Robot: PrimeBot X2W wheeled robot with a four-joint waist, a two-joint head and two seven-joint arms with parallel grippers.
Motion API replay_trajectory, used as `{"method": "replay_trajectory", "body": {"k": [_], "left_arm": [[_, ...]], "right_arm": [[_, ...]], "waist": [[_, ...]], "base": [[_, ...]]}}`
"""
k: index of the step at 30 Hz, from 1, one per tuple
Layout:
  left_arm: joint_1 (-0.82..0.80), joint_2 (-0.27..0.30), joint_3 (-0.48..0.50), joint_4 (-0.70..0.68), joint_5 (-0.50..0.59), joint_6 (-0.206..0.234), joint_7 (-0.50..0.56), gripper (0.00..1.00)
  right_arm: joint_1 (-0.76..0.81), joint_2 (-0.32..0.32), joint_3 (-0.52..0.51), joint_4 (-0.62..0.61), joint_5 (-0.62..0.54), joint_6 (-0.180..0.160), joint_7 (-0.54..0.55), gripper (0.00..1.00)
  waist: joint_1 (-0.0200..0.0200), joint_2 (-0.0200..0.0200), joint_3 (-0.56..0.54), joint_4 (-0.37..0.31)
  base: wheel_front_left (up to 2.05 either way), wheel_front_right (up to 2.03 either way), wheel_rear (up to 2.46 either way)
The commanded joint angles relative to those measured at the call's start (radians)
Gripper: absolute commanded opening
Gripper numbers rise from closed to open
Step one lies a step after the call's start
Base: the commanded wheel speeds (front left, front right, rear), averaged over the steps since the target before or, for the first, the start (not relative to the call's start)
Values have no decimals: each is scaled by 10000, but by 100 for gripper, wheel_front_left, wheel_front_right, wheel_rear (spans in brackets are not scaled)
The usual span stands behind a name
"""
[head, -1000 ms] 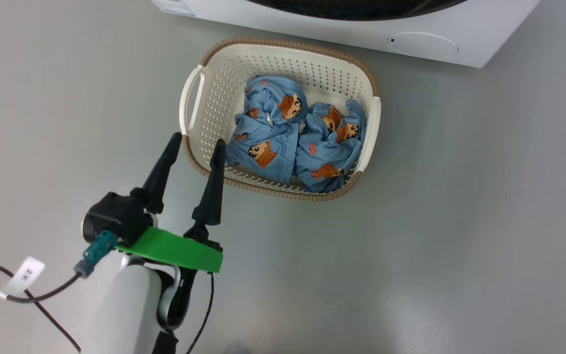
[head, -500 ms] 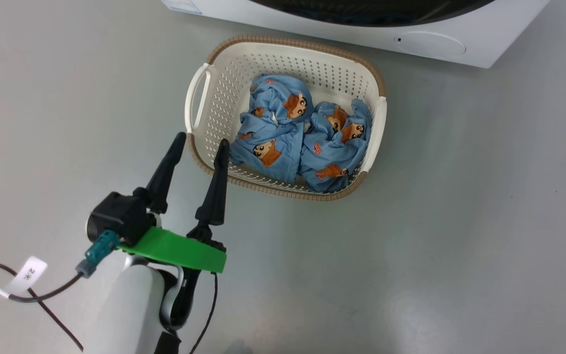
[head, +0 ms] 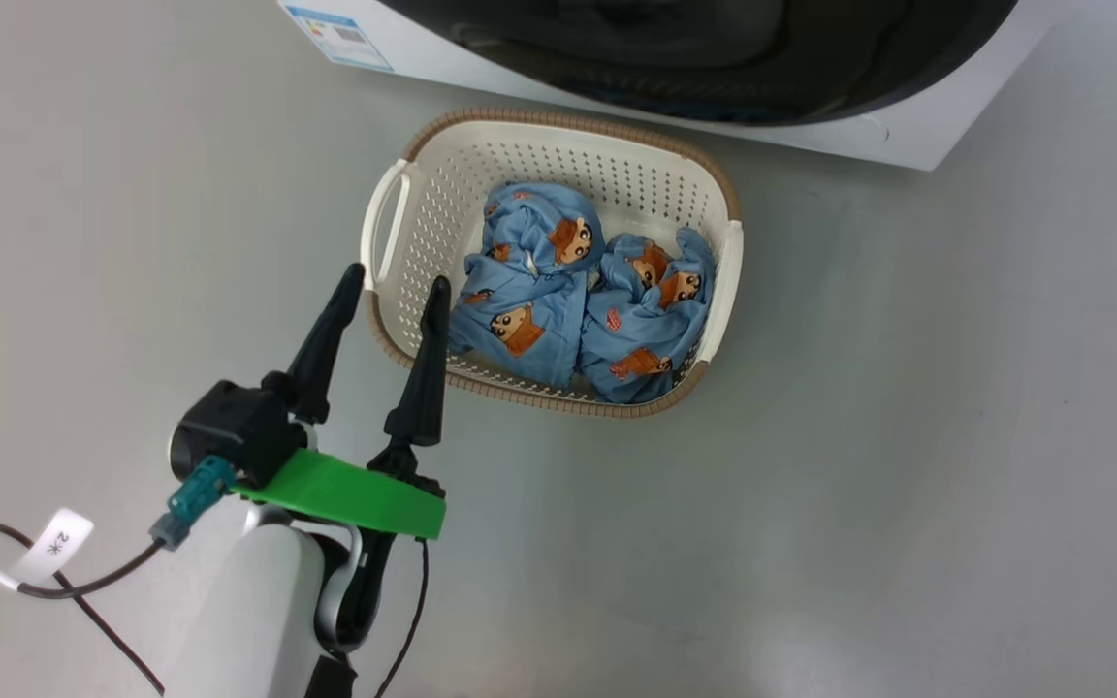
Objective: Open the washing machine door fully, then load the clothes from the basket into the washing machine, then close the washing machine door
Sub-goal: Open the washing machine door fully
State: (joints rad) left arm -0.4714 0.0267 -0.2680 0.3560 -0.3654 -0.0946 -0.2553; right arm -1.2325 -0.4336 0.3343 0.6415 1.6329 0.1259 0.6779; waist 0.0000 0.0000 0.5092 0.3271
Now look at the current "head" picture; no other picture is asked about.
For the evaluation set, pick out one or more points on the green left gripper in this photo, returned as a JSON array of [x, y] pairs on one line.
[[345, 494]]

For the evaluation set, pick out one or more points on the blue cartoon print garment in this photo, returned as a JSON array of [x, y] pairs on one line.
[[646, 330], [529, 291]]

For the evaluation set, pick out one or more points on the black glass washing machine door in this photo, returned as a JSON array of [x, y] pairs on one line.
[[714, 58]]

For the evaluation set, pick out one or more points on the cream perforated laundry basket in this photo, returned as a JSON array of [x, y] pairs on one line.
[[432, 223]]

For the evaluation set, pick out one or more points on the white front-load washing machine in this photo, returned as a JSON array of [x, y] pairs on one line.
[[917, 116]]

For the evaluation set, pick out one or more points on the blue white energy label sticker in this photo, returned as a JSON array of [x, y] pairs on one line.
[[340, 37]]

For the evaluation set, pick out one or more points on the round drain filter cover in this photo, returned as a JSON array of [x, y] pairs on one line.
[[854, 131]]

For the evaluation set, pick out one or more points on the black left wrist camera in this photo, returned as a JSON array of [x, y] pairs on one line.
[[234, 431]]

